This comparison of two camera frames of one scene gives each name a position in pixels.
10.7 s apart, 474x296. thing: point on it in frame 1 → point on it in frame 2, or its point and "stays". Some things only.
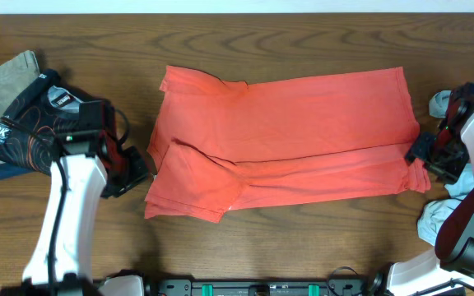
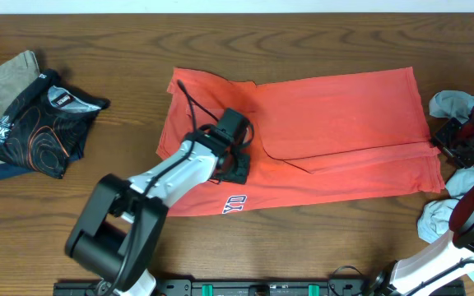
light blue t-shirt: x=431 y=215 stays
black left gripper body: x=132 y=167 → x=239 y=169
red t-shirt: x=219 y=144 stays
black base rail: x=262 y=287 stays
